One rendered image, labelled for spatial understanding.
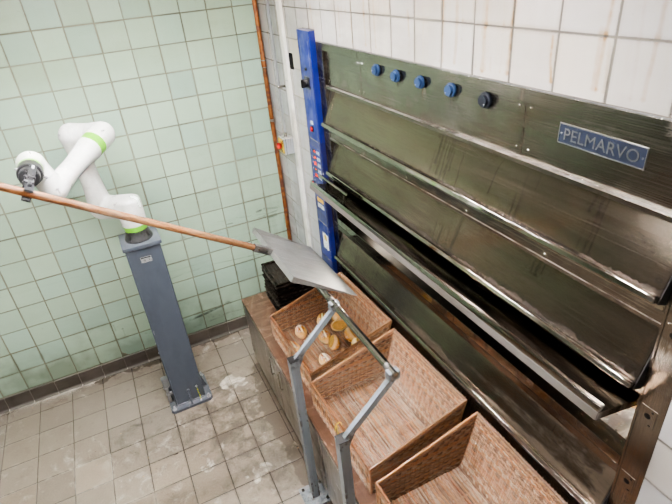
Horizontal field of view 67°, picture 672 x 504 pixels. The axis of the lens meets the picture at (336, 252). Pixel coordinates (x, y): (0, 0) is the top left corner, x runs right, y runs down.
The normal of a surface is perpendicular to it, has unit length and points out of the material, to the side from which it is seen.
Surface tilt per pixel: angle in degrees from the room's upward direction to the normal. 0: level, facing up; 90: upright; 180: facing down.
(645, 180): 90
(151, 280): 90
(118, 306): 90
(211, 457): 0
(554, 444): 70
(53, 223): 90
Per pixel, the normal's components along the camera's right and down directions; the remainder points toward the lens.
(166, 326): 0.45, 0.42
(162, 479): -0.08, -0.86
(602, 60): -0.90, 0.29
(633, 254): -0.87, -0.03
